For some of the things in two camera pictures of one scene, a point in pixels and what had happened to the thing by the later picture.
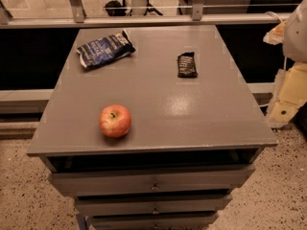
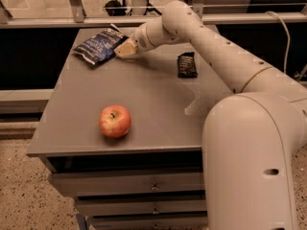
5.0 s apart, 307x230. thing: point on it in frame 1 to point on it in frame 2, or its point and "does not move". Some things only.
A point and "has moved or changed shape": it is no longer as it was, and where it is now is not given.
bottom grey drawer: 155,221 does not move
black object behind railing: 118,11 does not move
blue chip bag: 106,50 has moved or changed shape
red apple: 114,121 does not move
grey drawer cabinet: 193,141 does not move
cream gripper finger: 275,35 to 128,47
